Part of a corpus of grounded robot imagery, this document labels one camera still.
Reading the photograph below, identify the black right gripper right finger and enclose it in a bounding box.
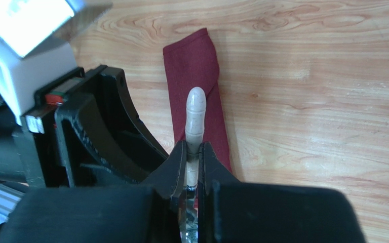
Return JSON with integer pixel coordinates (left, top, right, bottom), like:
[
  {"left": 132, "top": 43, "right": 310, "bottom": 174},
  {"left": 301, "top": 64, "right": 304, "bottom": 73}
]
[{"left": 198, "top": 143, "right": 366, "bottom": 242}]

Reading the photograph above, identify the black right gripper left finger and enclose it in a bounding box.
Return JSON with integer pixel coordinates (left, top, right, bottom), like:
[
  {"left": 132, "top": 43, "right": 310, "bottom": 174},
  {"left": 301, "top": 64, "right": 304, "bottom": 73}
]
[{"left": 0, "top": 141, "right": 186, "bottom": 242}]

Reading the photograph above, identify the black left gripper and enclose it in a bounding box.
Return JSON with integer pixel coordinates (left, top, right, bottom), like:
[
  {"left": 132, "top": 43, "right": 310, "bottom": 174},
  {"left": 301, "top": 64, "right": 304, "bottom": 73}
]
[{"left": 0, "top": 67, "right": 148, "bottom": 187}]

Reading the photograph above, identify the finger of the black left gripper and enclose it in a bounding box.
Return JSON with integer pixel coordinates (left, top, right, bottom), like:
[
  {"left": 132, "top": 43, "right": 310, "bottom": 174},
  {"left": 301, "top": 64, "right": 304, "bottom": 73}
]
[{"left": 85, "top": 65, "right": 168, "bottom": 169}]

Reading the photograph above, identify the wooden handled spoon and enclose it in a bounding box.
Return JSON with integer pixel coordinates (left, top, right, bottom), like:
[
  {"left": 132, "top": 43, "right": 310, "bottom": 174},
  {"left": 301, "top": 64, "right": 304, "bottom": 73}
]
[{"left": 180, "top": 87, "right": 207, "bottom": 242}]

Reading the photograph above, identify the dark red cloth napkin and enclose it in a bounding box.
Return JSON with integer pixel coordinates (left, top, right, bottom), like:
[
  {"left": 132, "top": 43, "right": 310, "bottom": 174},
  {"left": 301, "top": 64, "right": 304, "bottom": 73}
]
[{"left": 163, "top": 28, "right": 232, "bottom": 171}]

